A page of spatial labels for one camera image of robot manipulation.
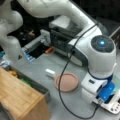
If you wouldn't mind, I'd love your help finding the blue and white gripper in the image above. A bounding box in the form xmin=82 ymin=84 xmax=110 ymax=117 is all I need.
xmin=81 ymin=73 xmax=115 ymax=103

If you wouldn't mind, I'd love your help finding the pink pan with white handle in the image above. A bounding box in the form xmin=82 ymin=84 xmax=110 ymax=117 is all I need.
xmin=45 ymin=69 xmax=79 ymax=92

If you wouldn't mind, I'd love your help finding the silver toaster oven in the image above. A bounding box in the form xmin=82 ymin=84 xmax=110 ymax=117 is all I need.
xmin=105 ymin=26 xmax=120 ymax=49

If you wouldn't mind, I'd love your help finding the small orange object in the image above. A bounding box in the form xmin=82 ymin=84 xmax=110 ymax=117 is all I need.
xmin=45 ymin=48 xmax=53 ymax=54

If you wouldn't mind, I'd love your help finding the wooden shelf cabinet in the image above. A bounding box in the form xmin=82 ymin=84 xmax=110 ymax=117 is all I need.
xmin=0 ymin=68 xmax=50 ymax=120

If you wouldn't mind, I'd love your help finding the green item in drawer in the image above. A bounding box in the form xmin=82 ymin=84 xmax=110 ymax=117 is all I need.
xmin=20 ymin=79 xmax=31 ymax=86

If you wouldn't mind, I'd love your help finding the open grey drawer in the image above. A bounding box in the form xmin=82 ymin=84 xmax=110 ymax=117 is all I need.
xmin=2 ymin=66 xmax=49 ymax=94

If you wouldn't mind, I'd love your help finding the yellow item in drawer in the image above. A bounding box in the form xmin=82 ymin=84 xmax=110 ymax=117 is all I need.
xmin=8 ymin=70 xmax=17 ymax=76

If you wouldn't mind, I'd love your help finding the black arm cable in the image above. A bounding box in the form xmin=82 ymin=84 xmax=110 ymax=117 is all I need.
xmin=58 ymin=23 xmax=101 ymax=120

